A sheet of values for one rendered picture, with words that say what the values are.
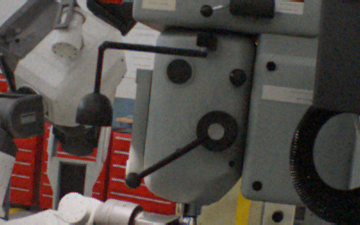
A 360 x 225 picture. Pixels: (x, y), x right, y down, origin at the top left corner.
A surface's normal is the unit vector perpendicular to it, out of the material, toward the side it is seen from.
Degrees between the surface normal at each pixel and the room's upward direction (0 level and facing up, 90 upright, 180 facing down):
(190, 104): 90
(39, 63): 58
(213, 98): 90
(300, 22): 90
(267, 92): 90
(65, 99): 112
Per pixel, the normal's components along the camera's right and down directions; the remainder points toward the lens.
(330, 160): -0.19, 0.03
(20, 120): 0.82, 0.06
